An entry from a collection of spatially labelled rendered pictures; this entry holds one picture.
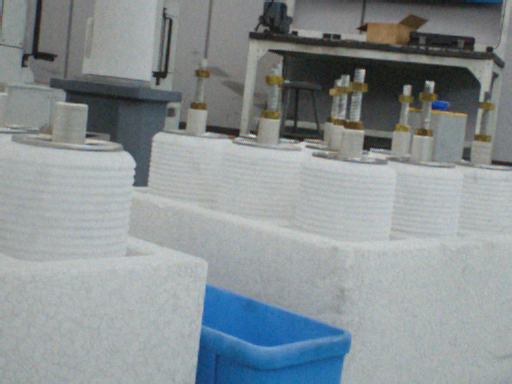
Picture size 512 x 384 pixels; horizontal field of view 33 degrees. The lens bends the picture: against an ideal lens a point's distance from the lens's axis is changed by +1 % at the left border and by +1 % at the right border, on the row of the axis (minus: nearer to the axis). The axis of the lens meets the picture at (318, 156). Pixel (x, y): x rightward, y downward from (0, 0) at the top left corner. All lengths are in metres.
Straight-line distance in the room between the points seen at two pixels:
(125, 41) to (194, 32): 5.48
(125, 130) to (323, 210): 0.54
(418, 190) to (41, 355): 0.46
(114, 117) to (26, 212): 0.70
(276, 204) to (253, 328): 0.15
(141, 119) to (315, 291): 0.59
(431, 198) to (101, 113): 0.58
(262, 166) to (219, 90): 5.79
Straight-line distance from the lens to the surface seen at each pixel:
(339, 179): 0.81
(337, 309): 0.76
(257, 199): 0.89
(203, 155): 0.98
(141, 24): 1.32
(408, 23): 5.85
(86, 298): 0.58
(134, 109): 1.29
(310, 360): 0.68
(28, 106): 3.68
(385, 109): 6.26
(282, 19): 5.75
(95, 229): 0.61
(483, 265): 0.93
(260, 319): 0.79
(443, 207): 0.91
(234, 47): 6.64
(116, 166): 0.61
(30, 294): 0.56
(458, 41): 5.61
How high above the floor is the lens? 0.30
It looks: 3 degrees down
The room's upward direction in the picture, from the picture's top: 6 degrees clockwise
